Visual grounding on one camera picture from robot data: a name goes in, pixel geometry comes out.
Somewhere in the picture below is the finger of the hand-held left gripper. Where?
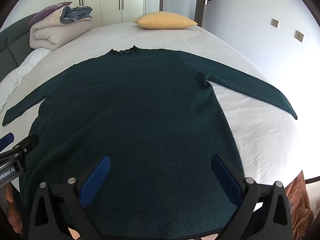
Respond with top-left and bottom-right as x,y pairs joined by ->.
0,132 -> 40,163
0,132 -> 15,153

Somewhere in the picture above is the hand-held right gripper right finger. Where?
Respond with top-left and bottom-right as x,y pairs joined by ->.
211,154 -> 293,240

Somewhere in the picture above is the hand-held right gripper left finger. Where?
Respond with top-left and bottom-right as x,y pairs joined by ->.
28,154 -> 112,240

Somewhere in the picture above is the dark green sweater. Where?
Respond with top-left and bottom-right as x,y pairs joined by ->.
2,45 -> 298,239

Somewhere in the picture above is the person's left hand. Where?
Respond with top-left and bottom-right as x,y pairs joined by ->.
4,183 -> 25,235

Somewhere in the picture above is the bed with white sheet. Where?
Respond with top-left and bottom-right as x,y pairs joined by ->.
0,21 -> 306,240

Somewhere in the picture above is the white quilt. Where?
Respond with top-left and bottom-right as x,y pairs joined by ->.
0,48 -> 52,113

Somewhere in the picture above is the orange-brown cloth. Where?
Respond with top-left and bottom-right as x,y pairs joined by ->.
285,170 -> 314,240

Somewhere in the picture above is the dark grey padded headboard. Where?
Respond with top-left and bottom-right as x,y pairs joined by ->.
0,14 -> 38,80

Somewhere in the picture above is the folded beige duvet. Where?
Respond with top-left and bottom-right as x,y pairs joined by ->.
29,5 -> 94,50

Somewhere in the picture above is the purple pillow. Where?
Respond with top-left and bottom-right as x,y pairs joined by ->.
27,1 -> 73,26

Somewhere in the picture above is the grey-blue crumpled cloth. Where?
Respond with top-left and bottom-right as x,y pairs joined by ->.
60,5 -> 93,25

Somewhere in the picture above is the cream wardrobe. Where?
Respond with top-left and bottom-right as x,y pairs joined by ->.
64,0 -> 145,27

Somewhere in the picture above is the yellow pillow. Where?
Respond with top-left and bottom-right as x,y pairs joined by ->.
132,12 -> 198,30

